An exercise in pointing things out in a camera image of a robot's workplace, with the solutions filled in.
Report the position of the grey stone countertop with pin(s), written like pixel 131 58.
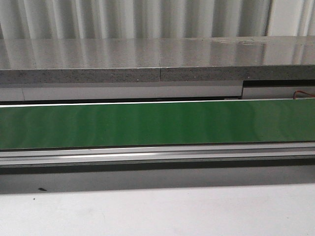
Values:
pixel 78 61

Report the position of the green conveyor belt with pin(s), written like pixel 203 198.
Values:
pixel 148 124

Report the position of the white curtain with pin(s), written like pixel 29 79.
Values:
pixel 129 19

